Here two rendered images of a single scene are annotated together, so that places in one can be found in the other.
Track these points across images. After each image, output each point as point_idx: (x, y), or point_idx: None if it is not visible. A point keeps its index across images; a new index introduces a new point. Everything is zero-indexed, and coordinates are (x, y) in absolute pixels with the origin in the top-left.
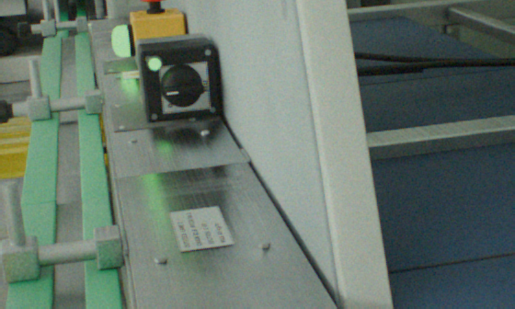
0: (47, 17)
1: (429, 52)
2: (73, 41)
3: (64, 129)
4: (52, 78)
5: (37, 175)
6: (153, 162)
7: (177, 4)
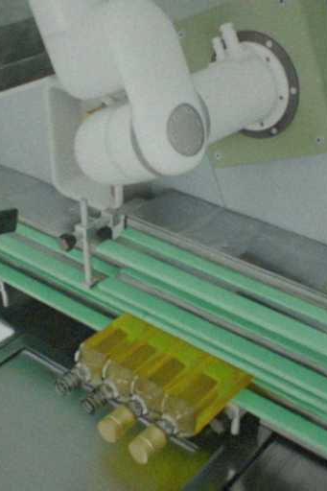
0: (87, 221)
1: None
2: (138, 245)
3: None
4: (289, 322)
5: None
6: None
7: None
